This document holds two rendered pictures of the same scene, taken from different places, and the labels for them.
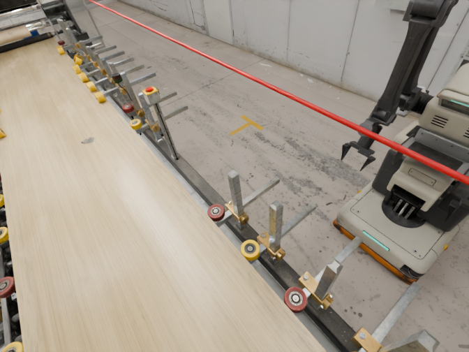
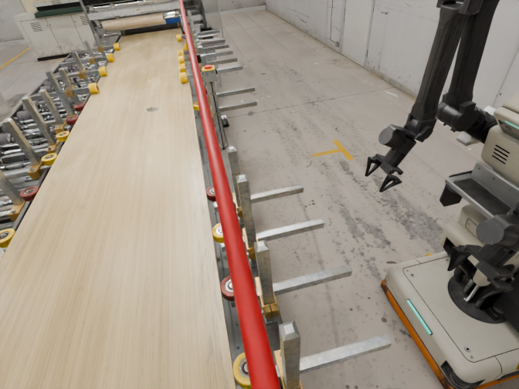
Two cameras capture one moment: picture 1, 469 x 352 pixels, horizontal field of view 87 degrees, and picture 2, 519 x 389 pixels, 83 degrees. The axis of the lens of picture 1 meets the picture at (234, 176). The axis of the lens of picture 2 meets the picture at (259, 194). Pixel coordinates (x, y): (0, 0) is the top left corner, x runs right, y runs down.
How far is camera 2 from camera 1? 53 cm
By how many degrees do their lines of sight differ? 18
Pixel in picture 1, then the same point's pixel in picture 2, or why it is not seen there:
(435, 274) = not seen: outside the picture
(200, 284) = (160, 241)
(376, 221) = (431, 295)
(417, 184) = (472, 241)
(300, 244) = (330, 292)
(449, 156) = (504, 204)
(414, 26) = (444, 12)
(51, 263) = (67, 187)
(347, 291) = (361, 367)
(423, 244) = (486, 346)
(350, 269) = not seen: hidden behind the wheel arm
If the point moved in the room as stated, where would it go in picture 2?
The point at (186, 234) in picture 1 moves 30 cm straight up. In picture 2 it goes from (177, 201) to (155, 141)
